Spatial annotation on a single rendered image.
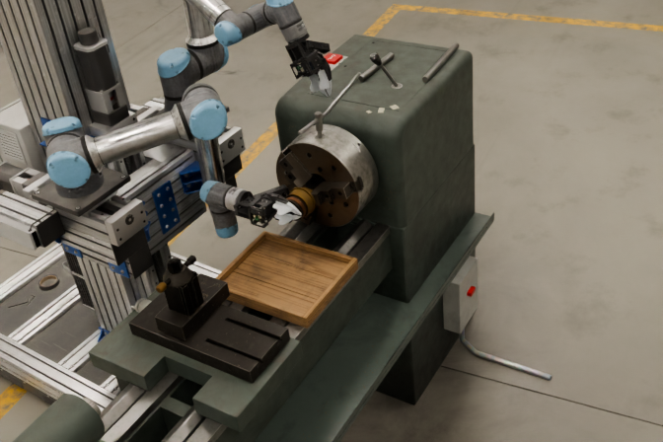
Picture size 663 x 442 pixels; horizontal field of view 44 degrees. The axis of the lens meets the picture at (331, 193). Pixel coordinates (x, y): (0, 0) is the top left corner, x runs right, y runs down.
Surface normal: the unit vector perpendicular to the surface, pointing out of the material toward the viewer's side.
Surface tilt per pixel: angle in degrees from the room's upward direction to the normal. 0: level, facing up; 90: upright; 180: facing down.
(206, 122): 89
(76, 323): 0
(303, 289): 0
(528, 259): 0
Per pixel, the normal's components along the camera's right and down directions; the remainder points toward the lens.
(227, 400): -0.10, -0.82
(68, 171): 0.18, 0.55
